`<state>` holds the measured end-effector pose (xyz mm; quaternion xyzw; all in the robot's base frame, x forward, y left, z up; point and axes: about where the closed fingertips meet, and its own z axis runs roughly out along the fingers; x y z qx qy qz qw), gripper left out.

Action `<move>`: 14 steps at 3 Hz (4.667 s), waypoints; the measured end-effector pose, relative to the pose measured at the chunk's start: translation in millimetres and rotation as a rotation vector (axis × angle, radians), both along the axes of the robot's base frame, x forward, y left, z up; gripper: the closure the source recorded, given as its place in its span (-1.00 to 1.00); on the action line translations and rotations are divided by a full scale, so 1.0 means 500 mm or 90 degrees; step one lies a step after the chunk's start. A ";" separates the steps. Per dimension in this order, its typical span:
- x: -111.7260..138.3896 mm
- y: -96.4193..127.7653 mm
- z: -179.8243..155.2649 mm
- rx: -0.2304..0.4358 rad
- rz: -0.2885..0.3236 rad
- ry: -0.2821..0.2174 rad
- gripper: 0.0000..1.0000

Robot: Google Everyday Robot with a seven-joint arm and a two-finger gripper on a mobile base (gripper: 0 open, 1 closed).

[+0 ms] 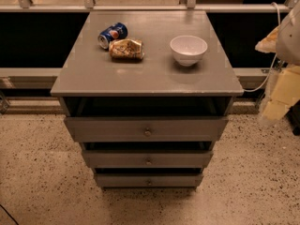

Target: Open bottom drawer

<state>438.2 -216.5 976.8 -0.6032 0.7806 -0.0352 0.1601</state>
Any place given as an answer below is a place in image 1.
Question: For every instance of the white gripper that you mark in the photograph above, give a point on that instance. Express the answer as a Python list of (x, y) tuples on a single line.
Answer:
[(289, 41)]

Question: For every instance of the grey bottom drawer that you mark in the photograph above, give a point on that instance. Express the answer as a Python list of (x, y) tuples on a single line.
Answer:
[(148, 180)]

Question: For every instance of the grey drawer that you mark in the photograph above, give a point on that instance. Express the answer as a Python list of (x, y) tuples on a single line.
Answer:
[(148, 180), (145, 129), (145, 159)]

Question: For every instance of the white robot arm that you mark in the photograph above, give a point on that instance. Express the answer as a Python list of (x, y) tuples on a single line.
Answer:
[(287, 47)]

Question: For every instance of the grey wooden drawer cabinet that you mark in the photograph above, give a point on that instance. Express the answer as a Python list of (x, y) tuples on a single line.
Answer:
[(91, 84)]

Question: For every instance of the grey top drawer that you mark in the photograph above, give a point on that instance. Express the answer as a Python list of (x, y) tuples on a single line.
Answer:
[(145, 129)]

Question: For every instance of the grey middle drawer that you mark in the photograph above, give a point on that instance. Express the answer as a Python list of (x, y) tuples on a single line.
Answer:
[(145, 159)]

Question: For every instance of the white ceramic bowl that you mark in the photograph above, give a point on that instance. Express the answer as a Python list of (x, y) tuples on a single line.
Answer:
[(188, 50)]

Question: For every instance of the crushed gold can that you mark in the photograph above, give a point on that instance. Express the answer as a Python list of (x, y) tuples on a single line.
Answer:
[(126, 49)]

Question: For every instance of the blue pepsi can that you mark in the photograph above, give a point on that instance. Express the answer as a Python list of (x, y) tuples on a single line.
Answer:
[(114, 32)]

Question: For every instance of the metal railing frame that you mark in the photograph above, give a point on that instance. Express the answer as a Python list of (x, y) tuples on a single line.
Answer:
[(37, 36)]

